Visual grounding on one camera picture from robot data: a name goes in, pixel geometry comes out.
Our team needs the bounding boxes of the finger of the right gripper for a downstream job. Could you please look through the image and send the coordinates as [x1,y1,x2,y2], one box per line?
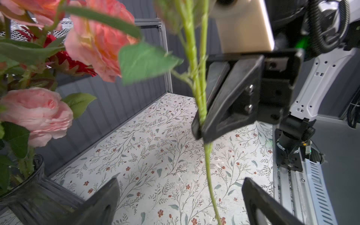
[201,55,264,143]
[191,61,230,140]

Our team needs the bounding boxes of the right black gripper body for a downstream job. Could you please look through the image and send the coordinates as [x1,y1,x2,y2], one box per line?
[206,49,305,124]

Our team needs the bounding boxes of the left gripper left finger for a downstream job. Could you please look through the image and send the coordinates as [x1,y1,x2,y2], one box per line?
[64,178,120,225]

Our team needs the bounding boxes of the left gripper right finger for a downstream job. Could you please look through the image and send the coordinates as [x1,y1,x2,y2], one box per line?
[242,177,302,225]

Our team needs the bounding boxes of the small pink carnation stem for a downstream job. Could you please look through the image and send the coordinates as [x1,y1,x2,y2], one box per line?
[153,0,223,225]

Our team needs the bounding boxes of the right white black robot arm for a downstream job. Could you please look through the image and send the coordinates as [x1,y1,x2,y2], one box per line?
[192,1,360,172]

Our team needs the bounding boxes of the dark glass vase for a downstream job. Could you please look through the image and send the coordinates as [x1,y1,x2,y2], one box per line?
[1,155,85,225]

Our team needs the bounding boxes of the pink peony flower stem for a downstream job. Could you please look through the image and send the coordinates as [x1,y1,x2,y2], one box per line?
[1,88,96,178]

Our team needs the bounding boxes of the red zinnia flower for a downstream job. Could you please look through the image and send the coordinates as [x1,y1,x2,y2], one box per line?
[16,26,97,77]

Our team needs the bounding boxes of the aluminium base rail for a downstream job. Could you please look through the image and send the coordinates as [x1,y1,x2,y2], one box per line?
[272,125,338,225]

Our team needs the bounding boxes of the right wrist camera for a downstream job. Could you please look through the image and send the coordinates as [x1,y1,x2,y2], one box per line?
[211,0,275,53]

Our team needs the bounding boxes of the white wire wall basket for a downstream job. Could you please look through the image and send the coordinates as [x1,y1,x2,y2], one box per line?
[0,17,74,38]

